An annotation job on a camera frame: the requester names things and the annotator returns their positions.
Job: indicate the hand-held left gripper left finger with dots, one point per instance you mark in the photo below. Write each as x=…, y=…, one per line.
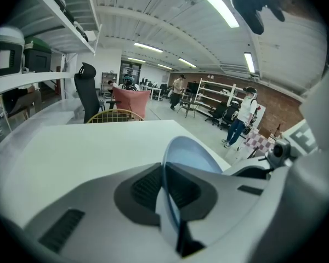
x=98, y=215

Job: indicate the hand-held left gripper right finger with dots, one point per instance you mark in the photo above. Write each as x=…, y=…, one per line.
x=227, y=201

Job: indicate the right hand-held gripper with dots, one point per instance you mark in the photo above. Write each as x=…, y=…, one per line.
x=301, y=138

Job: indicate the big blue plate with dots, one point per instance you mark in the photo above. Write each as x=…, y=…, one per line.
x=192, y=157

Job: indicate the table with checkered cloth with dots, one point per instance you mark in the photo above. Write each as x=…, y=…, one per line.
x=257, y=142

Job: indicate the brown cardboard box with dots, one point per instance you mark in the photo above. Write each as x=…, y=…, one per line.
x=264, y=133

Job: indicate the black office chair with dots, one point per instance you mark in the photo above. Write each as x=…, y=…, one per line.
x=219, y=111
x=230, y=114
x=86, y=92

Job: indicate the white table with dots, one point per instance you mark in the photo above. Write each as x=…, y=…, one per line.
x=85, y=147

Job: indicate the white shelf unit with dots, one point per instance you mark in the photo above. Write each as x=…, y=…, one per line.
x=201, y=92

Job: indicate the black flat screen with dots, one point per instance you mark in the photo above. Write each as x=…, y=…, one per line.
x=193, y=88

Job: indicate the ceiling light tube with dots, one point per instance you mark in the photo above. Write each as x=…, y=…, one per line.
x=214, y=3
x=187, y=62
x=165, y=67
x=249, y=62
x=148, y=47
x=136, y=60

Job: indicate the white office desk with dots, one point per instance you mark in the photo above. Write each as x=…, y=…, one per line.
x=153, y=88

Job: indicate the pink armchair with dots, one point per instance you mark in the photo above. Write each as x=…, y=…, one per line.
x=131, y=103

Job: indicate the grey metal cabinet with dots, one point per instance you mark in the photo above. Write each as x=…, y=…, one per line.
x=105, y=78

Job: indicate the white metal shelf rack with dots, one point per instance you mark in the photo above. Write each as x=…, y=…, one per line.
x=30, y=78

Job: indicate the green and black case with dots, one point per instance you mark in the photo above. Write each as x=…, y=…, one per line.
x=38, y=44

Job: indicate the row of shelf cases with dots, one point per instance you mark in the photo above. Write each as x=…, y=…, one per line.
x=80, y=33

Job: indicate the white case with black panel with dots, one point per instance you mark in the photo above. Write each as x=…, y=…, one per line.
x=8, y=35

